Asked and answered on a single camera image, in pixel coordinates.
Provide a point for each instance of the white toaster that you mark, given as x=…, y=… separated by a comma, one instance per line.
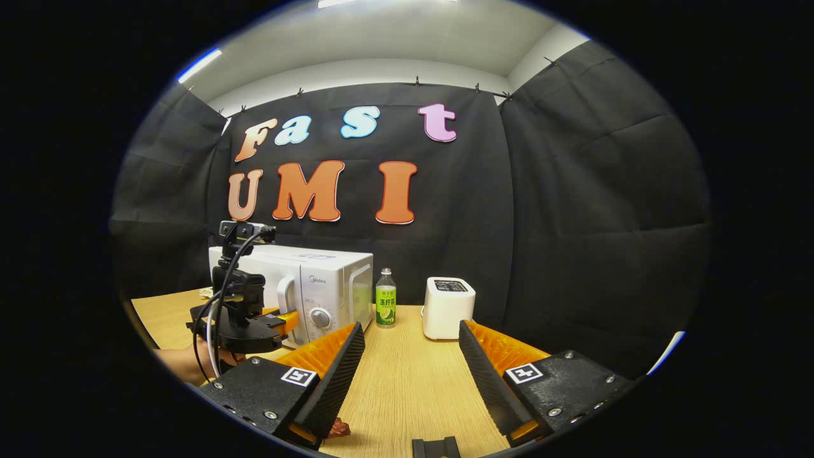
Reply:
x=448, y=312

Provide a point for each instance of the brown meat piece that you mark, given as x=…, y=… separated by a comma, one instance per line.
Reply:
x=339, y=428

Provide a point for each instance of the narrow ceiling light panel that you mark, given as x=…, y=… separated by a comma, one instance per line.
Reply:
x=200, y=65

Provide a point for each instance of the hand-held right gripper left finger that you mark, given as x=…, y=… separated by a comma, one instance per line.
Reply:
x=340, y=381

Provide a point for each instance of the black plastic holder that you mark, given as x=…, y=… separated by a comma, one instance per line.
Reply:
x=435, y=448

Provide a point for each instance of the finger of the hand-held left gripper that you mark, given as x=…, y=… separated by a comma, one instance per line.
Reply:
x=287, y=321

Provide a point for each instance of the large ceiling light panel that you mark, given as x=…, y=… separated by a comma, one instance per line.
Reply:
x=336, y=2

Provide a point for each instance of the green label drink bottle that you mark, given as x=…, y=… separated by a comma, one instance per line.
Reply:
x=385, y=305

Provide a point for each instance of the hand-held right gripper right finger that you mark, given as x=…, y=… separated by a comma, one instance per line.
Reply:
x=483, y=381

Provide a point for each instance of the white microwave oven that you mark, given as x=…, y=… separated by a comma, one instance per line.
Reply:
x=331, y=267

